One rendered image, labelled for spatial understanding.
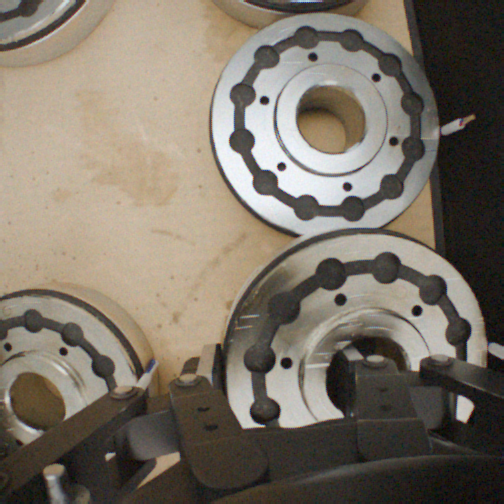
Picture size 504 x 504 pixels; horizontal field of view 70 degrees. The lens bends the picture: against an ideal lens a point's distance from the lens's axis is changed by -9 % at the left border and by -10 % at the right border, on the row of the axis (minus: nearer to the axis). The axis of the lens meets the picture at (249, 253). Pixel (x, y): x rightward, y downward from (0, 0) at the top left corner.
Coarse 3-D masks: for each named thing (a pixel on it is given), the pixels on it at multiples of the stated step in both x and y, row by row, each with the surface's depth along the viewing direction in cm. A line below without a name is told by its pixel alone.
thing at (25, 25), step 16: (0, 0) 16; (16, 0) 16; (32, 0) 16; (48, 0) 16; (64, 0) 16; (0, 16) 16; (16, 16) 16; (32, 16) 16; (48, 16) 16; (0, 32) 16; (16, 32) 16; (32, 32) 16
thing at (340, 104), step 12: (312, 96) 17; (324, 96) 17; (336, 96) 17; (348, 96) 16; (300, 108) 18; (324, 108) 19; (336, 108) 18; (348, 108) 17; (348, 120) 18; (360, 120) 17; (348, 132) 19; (360, 132) 17; (348, 144) 18
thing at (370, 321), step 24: (360, 312) 13; (384, 312) 13; (312, 336) 14; (336, 336) 13; (360, 336) 13; (384, 336) 13; (408, 336) 13; (312, 360) 13; (408, 360) 13; (312, 384) 13; (312, 408) 13; (336, 408) 13
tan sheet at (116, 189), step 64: (128, 0) 19; (192, 0) 19; (384, 0) 19; (64, 64) 19; (128, 64) 19; (192, 64) 19; (0, 128) 19; (64, 128) 19; (128, 128) 19; (192, 128) 19; (320, 128) 19; (0, 192) 19; (64, 192) 19; (128, 192) 19; (192, 192) 20; (0, 256) 20; (64, 256) 20; (128, 256) 20; (192, 256) 20; (256, 256) 20; (192, 320) 20
